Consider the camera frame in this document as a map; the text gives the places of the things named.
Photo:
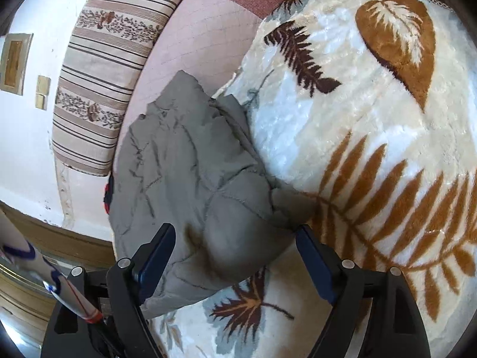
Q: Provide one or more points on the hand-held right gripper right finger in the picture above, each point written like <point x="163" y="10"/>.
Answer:
<point x="316" y="264"/>

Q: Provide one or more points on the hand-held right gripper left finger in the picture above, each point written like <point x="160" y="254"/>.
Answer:
<point x="156" y="264"/>

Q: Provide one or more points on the grey quilted hooded jacket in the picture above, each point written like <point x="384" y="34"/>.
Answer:
<point x="193" y="179"/>

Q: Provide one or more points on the red cloth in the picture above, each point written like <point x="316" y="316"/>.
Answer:
<point x="108" y="197"/>

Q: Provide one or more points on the leaf print fleece blanket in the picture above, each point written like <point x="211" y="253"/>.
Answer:
<point x="354" y="126"/>

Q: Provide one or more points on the striped floral sofa cushion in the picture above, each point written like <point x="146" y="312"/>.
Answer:
<point x="108" y="63"/>

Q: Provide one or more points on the pink sofa seat cover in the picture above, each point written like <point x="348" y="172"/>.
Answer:
<point x="193" y="37"/>

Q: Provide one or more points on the beige wall switch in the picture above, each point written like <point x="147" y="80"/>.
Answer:
<point x="43" y="84"/>
<point x="40" y="102"/>

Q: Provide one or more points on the framed wall picture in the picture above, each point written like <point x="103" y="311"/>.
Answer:
<point x="15" y="63"/>

